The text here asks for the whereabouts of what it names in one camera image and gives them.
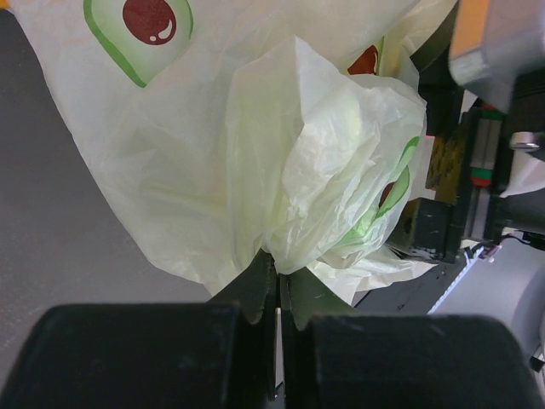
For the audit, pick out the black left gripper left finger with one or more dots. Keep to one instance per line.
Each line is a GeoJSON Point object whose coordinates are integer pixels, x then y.
{"type": "Point", "coordinates": [216, 354]}

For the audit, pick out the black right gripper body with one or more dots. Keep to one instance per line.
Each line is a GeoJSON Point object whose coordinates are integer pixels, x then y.
{"type": "Point", "coordinates": [486, 168]}

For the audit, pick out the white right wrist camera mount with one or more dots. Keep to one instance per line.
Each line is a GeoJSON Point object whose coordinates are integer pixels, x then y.
{"type": "Point", "coordinates": [493, 43]}

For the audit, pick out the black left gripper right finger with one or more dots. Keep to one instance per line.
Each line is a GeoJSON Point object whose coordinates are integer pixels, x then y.
{"type": "Point", "coordinates": [337, 357]}

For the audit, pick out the green avocado print plastic bag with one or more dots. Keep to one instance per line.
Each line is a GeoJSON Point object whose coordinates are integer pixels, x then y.
{"type": "Point", "coordinates": [217, 129]}

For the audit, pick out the white slotted cable duct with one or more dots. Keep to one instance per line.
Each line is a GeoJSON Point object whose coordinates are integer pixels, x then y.
{"type": "Point", "coordinates": [479, 252]}

